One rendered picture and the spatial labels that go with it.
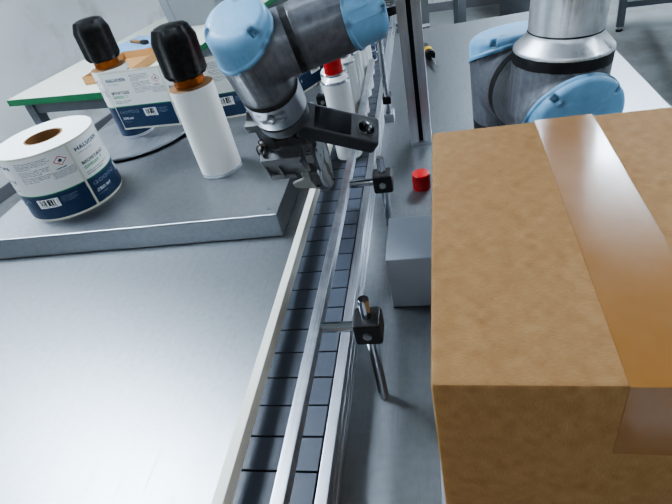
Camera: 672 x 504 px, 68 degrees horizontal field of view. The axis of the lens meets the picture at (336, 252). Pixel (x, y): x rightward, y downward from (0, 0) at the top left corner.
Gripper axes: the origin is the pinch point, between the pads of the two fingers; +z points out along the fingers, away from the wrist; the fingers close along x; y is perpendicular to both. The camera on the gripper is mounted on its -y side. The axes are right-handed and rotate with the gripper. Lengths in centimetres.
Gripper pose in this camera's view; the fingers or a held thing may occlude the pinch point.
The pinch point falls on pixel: (331, 182)
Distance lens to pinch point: 83.6
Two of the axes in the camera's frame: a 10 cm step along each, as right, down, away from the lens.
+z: 2.3, 3.6, 9.0
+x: -0.1, 9.3, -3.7
